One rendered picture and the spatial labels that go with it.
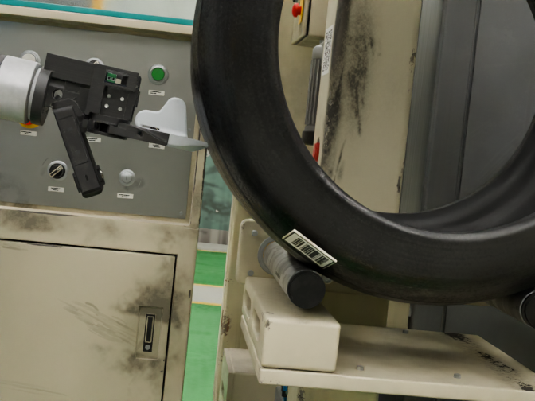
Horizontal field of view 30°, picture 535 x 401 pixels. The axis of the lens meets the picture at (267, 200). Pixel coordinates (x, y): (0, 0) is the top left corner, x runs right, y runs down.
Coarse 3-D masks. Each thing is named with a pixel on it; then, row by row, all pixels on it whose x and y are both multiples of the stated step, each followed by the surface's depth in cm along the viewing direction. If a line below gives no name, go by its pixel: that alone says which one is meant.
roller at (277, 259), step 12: (264, 252) 147; (276, 252) 137; (276, 264) 130; (288, 264) 123; (300, 264) 121; (276, 276) 128; (288, 276) 117; (300, 276) 115; (312, 276) 115; (288, 288) 115; (300, 288) 115; (312, 288) 115; (324, 288) 116; (300, 300) 115; (312, 300) 115
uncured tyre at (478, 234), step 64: (256, 0) 109; (192, 64) 115; (256, 64) 109; (256, 128) 110; (256, 192) 113; (320, 192) 110; (512, 192) 141; (384, 256) 112; (448, 256) 112; (512, 256) 113
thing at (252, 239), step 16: (240, 224) 150; (256, 224) 149; (240, 240) 149; (256, 240) 149; (272, 240) 149; (240, 256) 149; (256, 256) 149; (240, 272) 149; (256, 272) 149; (336, 288) 151; (480, 304) 153
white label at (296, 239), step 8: (296, 232) 111; (288, 240) 113; (296, 240) 112; (304, 240) 111; (296, 248) 114; (304, 248) 113; (312, 248) 112; (320, 248) 111; (312, 256) 113; (320, 256) 112; (328, 256) 111; (320, 264) 114; (328, 264) 113
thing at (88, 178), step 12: (60, 108) 118; (72, 108) 118; (60, 120) 118; (72, 120) 118; (72, 132) 118; (72, 144) 119; (84, 144) 119; (72, 156) 119; (84, 156) 119; (72, 168) 119; (84, 168) 119; (96, 168) 120; (84, 180) 119; (96, 180) 119; (84, 192) 119; (96, 192) 120
